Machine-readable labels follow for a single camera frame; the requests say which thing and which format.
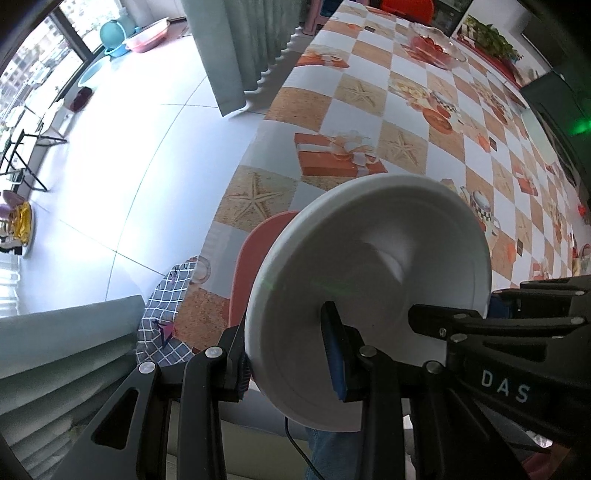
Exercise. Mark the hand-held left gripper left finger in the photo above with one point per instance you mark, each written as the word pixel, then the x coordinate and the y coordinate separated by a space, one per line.
pixel 231 364

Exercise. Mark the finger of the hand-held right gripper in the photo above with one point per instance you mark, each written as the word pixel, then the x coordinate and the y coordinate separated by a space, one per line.
pixel 501 307
pixel 438 321

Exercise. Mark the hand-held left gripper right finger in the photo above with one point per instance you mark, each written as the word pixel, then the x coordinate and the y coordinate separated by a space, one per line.
pixel 334 360

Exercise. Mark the pink plate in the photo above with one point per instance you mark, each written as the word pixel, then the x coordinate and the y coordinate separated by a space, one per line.
pixel 249 277

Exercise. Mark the white bowl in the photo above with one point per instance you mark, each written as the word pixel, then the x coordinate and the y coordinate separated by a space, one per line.
pixel 323 258

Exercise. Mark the person's blue jeans leg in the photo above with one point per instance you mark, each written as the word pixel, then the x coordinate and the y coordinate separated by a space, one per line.
pixel 337 454

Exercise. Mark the blue plaid cloth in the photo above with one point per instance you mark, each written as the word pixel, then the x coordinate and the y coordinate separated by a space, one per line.
pixel 161 300

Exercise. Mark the printed checkered tablecloth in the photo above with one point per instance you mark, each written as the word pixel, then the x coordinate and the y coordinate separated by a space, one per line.
pixel 401 152

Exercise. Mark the grey-green curtain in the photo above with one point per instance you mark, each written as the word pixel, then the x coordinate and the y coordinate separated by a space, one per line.
pixel 55 355
pixel 231 55

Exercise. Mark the dark screen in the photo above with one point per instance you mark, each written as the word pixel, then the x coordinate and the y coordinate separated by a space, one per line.
pixel 554 106

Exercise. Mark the gold wrapped item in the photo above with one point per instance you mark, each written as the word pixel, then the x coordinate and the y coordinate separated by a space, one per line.
pixel 23 224

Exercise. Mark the glass bowl of red fruit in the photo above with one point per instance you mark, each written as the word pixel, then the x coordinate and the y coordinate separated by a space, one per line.
pixel 434 48

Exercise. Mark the green potted plant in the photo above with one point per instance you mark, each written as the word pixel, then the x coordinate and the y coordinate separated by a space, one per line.
pixel 491 37

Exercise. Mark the black folding stand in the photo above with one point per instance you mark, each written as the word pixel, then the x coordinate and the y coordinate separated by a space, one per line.
pixel 27 152

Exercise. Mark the red chair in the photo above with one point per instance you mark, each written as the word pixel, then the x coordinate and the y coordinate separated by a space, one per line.
pixel 408 9

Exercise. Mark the light blue shallow basin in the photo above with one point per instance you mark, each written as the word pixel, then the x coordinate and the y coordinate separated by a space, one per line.
pixel 90 74

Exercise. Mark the pink plastic basin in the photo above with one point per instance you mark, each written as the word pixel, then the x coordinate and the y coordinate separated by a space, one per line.
pixel 145 37

